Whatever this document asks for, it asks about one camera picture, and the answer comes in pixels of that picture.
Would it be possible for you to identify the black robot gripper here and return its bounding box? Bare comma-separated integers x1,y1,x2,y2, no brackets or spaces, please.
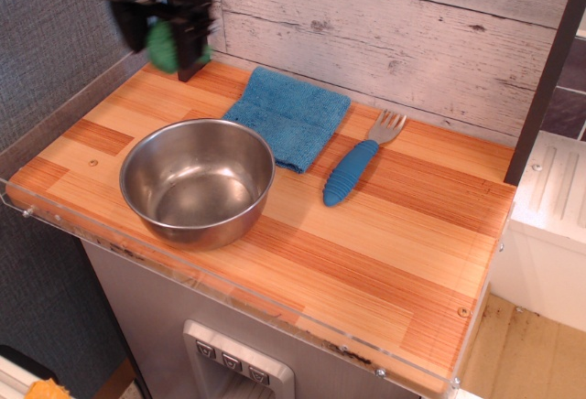
106,0,212,72

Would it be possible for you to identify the green toy broccoli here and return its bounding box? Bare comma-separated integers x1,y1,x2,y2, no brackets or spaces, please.
145,21,214,74

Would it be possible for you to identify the blue folded rag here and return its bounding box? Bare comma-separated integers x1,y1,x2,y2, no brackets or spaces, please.
223,67,351,174

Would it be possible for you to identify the stainless steel bowl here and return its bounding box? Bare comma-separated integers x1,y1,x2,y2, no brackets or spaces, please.
119,118,276,251

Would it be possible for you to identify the silver cabinet dispenser panel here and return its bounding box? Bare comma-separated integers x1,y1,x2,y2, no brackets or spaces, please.
183,319,296,398

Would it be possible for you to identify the blue handled metal fork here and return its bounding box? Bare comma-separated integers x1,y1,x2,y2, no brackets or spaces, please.
322,110,407,207

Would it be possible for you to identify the dark right shelf post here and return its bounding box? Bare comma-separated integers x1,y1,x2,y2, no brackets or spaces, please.
504,0,585,186

